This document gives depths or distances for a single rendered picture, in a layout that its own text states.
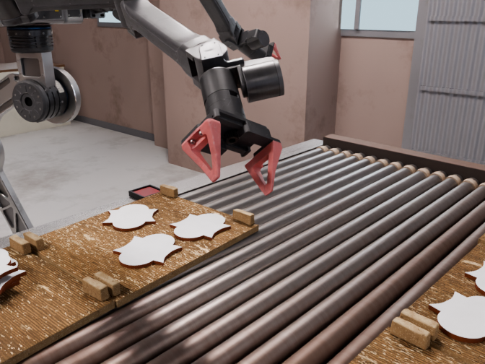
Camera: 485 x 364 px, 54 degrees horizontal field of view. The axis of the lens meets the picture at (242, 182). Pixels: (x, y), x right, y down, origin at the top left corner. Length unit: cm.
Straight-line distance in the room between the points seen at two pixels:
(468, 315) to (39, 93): 138
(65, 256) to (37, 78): 82
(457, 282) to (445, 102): 258
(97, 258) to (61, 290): 12
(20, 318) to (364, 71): 322
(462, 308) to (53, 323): 68
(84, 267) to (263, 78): 53
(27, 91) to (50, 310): 98
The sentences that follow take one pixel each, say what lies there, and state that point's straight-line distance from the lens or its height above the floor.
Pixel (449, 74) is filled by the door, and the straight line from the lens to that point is 347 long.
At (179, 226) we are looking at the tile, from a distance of 112.
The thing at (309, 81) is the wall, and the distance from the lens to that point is 350.
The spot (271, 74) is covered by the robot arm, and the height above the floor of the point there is 133.
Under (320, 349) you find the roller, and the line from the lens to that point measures 80.
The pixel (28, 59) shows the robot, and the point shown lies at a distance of 176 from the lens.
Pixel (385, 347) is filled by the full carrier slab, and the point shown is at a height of 94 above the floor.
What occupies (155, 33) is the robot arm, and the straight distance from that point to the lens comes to 95.
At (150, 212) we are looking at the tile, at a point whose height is 94.
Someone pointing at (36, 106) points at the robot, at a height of 112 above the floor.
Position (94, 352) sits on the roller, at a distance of 82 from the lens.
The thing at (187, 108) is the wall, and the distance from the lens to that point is 435.
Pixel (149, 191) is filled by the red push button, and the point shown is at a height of 93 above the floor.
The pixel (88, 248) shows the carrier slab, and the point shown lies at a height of 94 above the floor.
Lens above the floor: 142
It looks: 20 degrees down
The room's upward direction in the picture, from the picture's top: straight up
